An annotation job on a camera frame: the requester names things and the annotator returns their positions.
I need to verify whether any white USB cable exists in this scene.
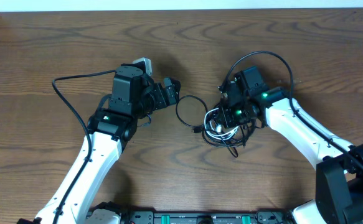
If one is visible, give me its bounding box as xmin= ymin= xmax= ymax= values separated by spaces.
xmin=203 ymin=107 xmax=241 ymax=140

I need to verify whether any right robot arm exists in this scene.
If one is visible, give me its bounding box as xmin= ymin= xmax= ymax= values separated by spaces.
xmin=215 ymin=67 xmax=363 ymax=223

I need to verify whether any camera cable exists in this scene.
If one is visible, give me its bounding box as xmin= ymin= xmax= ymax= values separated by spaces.
xmin=51 ymin=69 xmax=117 ymax=224
xmin=220 ymin=50 xmax=363 ymax=190

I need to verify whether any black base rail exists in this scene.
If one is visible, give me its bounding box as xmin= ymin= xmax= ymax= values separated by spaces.
xmin=86 ymin=202 xmax=294 ymax=224

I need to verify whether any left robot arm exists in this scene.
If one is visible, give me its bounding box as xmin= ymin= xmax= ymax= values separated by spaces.
xmin=31 ymin=58 xmax=181 ymax=224

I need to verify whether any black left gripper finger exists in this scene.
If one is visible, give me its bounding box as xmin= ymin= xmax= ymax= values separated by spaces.
xmin=164 ymin=84 xmax=179 ymax=105
xmin=164 ymin=77 xmax=181 ymax=92

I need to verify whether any right camera cable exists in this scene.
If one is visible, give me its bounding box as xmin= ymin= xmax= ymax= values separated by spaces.
xmin=220 ymin=50 xmax=363 ymax=190

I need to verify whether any left camera cable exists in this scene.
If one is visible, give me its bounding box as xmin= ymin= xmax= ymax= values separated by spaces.
xmin=51 ymin=69 xmax=117 ymax=224

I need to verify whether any black USB cable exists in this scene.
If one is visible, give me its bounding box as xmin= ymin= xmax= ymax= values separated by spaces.
xmin=175 ymin=95 xmax=258 ymax=159

